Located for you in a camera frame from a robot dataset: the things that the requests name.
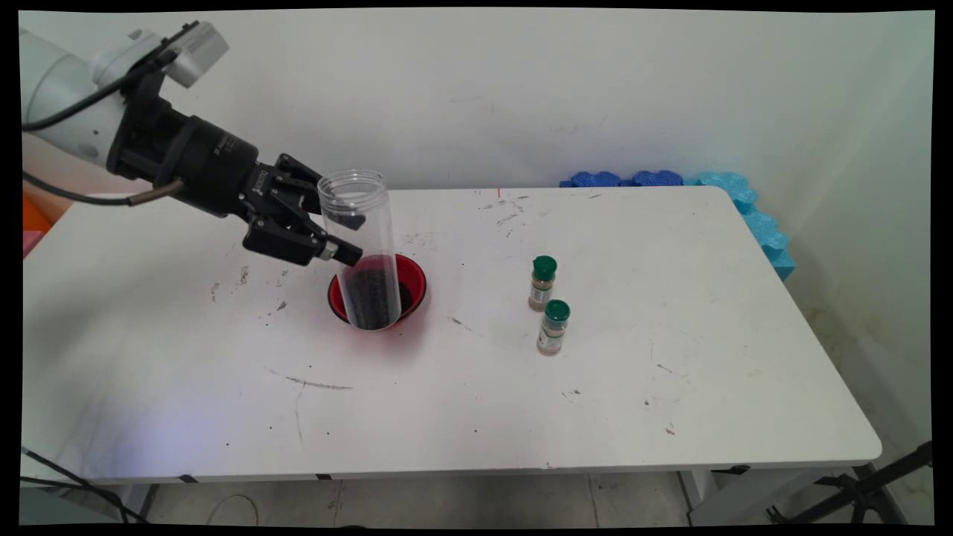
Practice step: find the dark blue foam piece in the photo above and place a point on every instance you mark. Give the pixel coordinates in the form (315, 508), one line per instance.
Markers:
(657, 178)
(592, 179)

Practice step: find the orange block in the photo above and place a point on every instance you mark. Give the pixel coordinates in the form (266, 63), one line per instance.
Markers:
(33, 217)

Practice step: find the clear plastic jar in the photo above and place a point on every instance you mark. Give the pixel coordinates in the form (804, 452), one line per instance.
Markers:
(361, 223)

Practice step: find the black seeds heap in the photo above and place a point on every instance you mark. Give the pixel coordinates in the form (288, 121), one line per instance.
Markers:
(372, 298)
(406, 296)

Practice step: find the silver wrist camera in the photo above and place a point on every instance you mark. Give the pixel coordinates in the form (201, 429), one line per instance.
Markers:
(195, 52)

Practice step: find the green-capped spice bottle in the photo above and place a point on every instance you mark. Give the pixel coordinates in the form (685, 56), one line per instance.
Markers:
(542, 286)
(553, 331)

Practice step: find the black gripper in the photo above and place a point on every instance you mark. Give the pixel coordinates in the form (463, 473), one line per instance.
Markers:
(201, 167)

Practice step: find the pink block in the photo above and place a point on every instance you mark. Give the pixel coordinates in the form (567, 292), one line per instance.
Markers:
(31, 242)

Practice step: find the white table leg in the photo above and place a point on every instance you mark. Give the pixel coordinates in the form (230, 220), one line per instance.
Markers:
(715, 495)

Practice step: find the light blue foam strip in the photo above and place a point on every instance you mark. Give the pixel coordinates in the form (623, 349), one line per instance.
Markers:
(752, 212)

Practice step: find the grey pedestal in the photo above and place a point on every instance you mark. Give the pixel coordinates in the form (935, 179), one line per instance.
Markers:
(52, 510)

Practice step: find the black tripod stand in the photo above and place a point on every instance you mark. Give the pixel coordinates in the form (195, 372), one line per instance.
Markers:
(864, 491)

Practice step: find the red plastic bowl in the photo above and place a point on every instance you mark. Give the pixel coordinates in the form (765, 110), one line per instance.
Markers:
(417, 286)

